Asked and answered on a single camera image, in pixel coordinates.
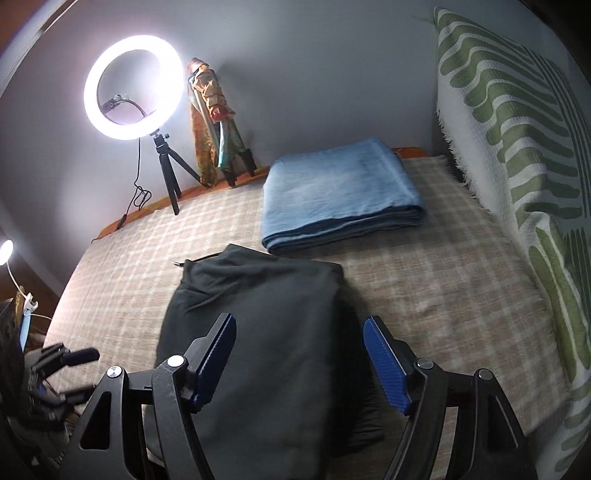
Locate black ring light cable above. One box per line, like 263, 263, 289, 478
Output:
90, 138, 151, 243

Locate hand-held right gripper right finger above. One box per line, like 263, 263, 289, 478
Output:
362, 316, 539, 480

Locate folded blue blanket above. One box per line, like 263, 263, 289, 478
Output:
261, 137, 428, 256

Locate white green striped blanket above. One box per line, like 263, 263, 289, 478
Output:
431, 7, 591, 480

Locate dark grey pants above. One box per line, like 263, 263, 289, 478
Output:
154, 244, 386, 480

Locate white clip lamp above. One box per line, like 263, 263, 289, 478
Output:
0, 239, 38, 319

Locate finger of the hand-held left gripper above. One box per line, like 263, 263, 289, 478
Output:
41, 387, 100, 409
25, 342, 101, 370

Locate white ring light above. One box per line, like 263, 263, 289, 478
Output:
84, 36, 185, 141

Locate orange wooden bed frame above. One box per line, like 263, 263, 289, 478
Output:
97, 147, 437, 241

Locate black tripod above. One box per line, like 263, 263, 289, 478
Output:
150, 130, 201, 217

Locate tripod wrapped in colourful cloth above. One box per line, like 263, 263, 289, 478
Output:
185, 58, 257, 188

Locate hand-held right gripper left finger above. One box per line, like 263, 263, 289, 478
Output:
65, 313, 238, 480

